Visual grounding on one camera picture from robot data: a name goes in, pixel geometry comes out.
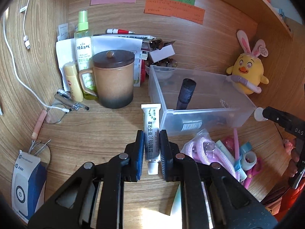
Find mint green small tube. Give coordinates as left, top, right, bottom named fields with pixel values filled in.
left=216, top=140, right=247, bottom=182

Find white tape roll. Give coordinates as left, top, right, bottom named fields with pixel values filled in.
left=241, top=151, right=257, bottom=171

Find black pen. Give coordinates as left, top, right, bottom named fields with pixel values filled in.
left=54, top=89, right=89, bottom=111

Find blue white carton box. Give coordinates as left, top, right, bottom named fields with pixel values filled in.
left=11, top=150, right=47, bottom=223

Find pink rope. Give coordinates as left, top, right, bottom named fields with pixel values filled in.
left=181, top=128, right=239, bottom=179

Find dark green glass bottle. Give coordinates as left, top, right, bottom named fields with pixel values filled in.
left=181, top=116, right=227, bottom=131

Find yellow chick plush toy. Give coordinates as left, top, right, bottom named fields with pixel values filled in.
left=226, top=30, right=269, bottom=95

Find small yellow lotion bottle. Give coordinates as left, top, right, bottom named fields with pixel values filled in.
left=64, top=62, right=84, bottom=102

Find stack of books and papers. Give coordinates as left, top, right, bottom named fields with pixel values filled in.
left=55, top=35, right=148, bottom=91

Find right hand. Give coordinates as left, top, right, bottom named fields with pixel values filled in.
left=283, top=139, right=299, bottom=177

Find wire frame eyeglasses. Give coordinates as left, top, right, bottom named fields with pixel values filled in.
left=44, top=99, right=70, bottom=124

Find white pill bottle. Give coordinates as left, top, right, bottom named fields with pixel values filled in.
left=253, top=107, right=267, bottom=122

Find bowl of colourful beads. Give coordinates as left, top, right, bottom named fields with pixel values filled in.
left=144, top=57, right=178, bottom=80

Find white ointment tube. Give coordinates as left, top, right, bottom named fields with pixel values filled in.
left=141, top=103, right=161, bottom=175

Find blue washi tape roll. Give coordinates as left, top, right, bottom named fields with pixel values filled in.
left=239, top=142, right=252, bottom=155

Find red white marker pen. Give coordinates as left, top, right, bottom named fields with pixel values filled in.
left=106, top=28, right=134, bottom=34

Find dark purple cylindrical bottle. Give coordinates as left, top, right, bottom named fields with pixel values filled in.
left=176, top=79, right=197, bottom=110

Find white small cardboard box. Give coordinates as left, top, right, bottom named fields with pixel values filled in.
left=148, top=44, right=175, bottom=63

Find pink scissors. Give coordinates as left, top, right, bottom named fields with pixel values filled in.
left=242, top=157, right=263, bottom=189

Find brown ceramic lidded mug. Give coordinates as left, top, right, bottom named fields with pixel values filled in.
left=79, top=50, right=135, bottom=109

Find clear plastic storage bin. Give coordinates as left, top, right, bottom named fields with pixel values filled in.
left=148, top=66, right=256, bottom=136

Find white charging cable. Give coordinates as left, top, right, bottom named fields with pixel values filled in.
left=2, top=0, right=72, bottom=113

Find pink pen with blue bow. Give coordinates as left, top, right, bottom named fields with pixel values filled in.
left=233, top=128, right=240, bottom=173

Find orange sticky note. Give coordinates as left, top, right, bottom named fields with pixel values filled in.
left=144, top=0, right=205, bottom=25

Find green spray bottle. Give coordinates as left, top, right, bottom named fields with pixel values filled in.
left=74, top=10, right=96, bottom=100

